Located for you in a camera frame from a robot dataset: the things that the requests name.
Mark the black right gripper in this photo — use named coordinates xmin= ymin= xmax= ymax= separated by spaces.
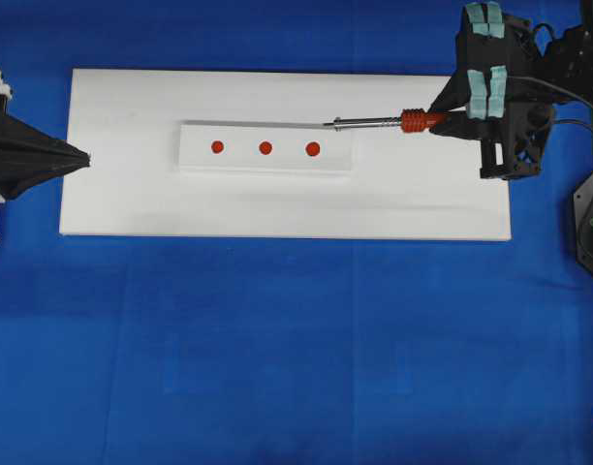
xmin=429 ymin=2 xmax=552 ymax=180

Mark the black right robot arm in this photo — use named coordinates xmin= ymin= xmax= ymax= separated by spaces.
xmin=429 ymin=2 xmax=593 ymax=180

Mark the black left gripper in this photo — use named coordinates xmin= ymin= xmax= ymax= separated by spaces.
xmin=0 ymin=70 xmax=90 ymax=203

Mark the blue table cloth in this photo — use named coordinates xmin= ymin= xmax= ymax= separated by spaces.
xmin=0 ymin=1 xmax=593 ymax=464

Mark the white paper strip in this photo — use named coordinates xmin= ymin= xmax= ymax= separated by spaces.
xmin=178 ymin=120 xmax=353 ymax=175

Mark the black camera cable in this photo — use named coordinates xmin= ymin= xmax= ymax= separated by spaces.
xmin=507 ymin=75 xmax=593 ymax=144

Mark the red handled soldering iron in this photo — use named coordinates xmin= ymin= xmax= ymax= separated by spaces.
xmin=323 ymin=108 xmax=462 ymax=134

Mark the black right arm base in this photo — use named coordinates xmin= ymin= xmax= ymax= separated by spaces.
xmin=572 ymin=172 xmax=593 ymax=277

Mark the white foam board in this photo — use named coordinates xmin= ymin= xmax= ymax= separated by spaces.
xmin=59 ymin=69 xmax=512 ymax=241

